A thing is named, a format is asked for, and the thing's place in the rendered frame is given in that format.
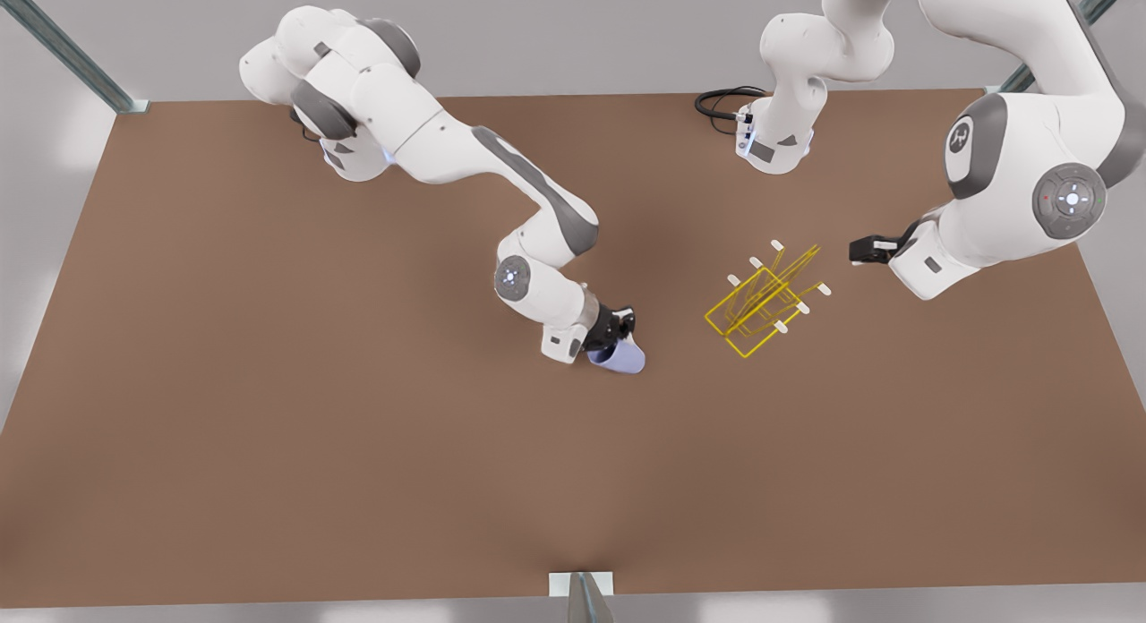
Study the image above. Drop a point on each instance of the pale lavender cup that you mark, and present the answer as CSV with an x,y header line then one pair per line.
x,y
620,358

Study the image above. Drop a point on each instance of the silver frame post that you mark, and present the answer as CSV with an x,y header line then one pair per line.
x,y
586,598
1056,37
72,50

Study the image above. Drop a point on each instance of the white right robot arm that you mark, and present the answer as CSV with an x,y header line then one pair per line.
x,y
430,140

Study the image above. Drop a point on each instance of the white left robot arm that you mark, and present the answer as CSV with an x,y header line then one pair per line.
x,y
1012,157

